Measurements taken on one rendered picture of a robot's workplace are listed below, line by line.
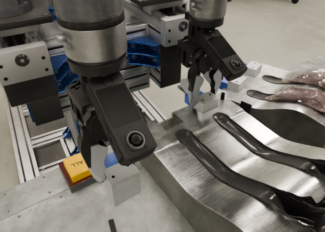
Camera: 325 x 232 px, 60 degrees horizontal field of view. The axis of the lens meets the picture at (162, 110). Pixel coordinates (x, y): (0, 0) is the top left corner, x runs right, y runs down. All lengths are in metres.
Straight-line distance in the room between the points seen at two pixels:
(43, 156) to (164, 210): 1.12
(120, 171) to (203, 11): 0.34
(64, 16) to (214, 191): 0.37
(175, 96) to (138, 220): 1.79
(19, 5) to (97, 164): 0.60
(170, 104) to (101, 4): 1.94
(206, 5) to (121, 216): 0.44
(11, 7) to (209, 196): 0.71
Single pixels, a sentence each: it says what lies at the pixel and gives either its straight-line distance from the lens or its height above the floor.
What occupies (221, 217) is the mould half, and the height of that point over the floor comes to 0.91.
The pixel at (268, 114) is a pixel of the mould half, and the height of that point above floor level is 0.86.
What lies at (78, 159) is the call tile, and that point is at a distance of 0.66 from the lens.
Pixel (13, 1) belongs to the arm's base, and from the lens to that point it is 0.91.
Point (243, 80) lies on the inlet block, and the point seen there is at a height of 0.88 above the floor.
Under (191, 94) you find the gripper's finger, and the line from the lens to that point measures 0.65.
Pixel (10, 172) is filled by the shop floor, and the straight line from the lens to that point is 1.93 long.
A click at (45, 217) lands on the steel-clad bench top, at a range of 0.64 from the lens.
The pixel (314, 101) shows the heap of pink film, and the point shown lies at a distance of 0.78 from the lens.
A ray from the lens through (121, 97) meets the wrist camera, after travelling 0.35.
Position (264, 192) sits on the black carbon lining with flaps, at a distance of 0.51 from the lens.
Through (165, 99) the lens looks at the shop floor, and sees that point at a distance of 2.27.
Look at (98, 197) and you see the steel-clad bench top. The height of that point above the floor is 0.80.
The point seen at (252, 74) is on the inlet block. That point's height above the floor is 0.87.
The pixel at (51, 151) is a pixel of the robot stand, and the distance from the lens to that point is 1.65.
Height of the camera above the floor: 1.30
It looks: 37 degrees down
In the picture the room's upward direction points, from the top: straight up
